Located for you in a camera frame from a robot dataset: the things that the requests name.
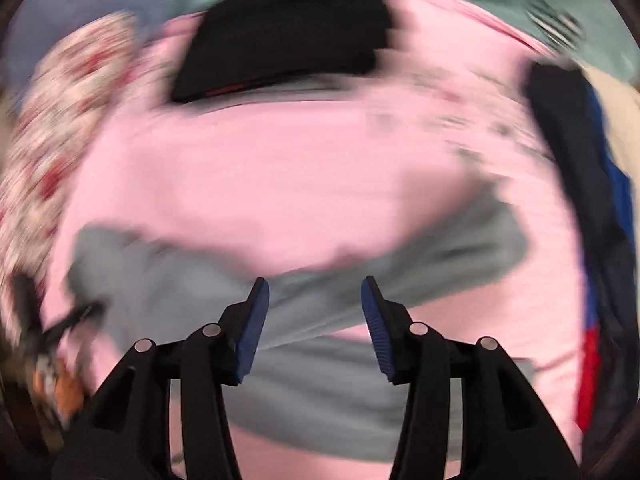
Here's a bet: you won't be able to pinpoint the pink bed sheet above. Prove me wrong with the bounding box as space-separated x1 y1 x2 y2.
40 0 587 480

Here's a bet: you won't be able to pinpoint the black folded cloth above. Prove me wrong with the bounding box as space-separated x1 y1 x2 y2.
170 0 397 104

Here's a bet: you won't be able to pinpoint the floral printed cloth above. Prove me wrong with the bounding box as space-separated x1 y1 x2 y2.
0 10 151 346

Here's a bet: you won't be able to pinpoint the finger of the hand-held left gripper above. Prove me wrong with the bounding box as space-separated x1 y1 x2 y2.
42 300 106 343

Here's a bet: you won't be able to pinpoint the cream cloth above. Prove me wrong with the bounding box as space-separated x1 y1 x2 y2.
585 67 640 173

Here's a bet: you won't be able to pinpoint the grey pants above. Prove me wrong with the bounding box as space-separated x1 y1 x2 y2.
65 194 537 462

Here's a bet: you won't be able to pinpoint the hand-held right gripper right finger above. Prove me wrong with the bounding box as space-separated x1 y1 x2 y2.
361 275 553 480

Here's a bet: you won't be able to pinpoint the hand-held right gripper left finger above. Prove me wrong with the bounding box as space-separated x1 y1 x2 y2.
80 276 271 480

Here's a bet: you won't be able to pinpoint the dark navy garment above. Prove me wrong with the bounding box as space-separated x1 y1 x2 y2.
525 60 640 463

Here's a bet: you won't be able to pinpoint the black white striped item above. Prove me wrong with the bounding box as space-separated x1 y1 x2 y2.
525 0 587 52

